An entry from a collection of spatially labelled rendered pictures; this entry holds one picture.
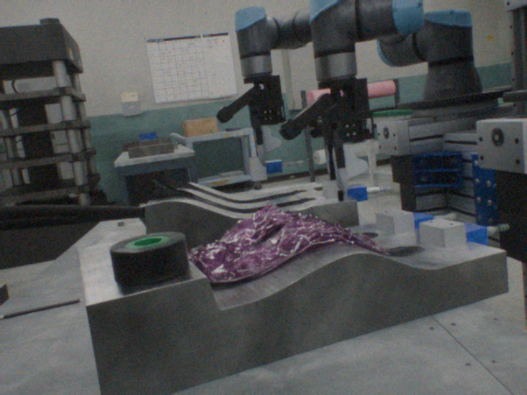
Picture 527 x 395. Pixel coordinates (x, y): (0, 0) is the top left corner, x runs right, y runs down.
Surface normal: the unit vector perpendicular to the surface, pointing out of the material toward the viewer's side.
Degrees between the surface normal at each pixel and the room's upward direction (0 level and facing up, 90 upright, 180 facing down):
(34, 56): 90
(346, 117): 90
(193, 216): 90
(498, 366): 0
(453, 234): 90
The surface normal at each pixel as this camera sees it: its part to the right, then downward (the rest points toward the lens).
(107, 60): 0.21, 0.12
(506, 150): -0.98, 0.14
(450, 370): -0.13, -0.98
